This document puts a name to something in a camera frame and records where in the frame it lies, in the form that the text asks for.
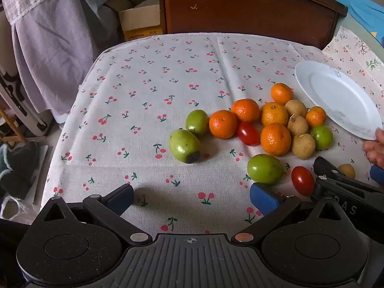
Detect person's right hand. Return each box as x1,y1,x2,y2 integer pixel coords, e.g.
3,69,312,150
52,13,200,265
362,127,384,168

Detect brown wooden headboard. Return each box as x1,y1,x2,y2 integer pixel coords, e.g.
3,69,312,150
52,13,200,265
146,0,348,50

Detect wooden rack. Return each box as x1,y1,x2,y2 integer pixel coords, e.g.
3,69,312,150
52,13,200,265
0,108,27,144

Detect dark cloth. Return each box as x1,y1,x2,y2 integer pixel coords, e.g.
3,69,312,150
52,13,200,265
0,141,41,200

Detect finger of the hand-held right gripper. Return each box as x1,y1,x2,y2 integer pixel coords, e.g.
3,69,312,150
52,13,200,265
313,156,374,190
310,176,334,203

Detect small mandarin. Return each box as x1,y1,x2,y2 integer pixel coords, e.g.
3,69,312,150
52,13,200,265
305,106,327,128

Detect cherry print tablecloth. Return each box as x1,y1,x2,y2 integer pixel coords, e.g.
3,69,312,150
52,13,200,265
40,25,384,240

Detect longan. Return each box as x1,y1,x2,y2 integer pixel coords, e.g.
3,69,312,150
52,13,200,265
292,133,316,160
337,164,356,179
287,115,309,137
284,99,307,118

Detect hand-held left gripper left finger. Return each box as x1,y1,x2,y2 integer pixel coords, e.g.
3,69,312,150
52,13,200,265
31,184,153,246

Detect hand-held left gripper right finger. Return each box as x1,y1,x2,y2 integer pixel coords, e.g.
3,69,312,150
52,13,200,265
231,182,360,243

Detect open cardboard box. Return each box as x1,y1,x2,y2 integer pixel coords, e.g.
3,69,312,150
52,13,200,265
105,0,164,41

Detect white case with black trim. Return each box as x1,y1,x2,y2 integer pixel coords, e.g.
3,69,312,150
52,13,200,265
0,9,48,132

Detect grey-green bedsheet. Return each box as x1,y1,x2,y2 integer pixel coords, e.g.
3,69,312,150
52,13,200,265
330,6,384,48

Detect white plastic bag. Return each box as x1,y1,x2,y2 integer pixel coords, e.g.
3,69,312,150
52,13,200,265
0,196,38,225

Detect red cherry tomato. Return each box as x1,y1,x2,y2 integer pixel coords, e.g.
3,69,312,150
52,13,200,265
237,122,260,146
291,166,315,198

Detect elongated green jujube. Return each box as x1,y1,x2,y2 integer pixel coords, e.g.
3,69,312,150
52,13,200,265
169,129,202,164

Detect white plate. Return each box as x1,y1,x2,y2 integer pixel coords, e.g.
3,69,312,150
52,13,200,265
294,60,384,141

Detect lilac hanging cloth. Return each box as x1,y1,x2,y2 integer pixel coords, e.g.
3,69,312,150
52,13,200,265
12,0,120,123

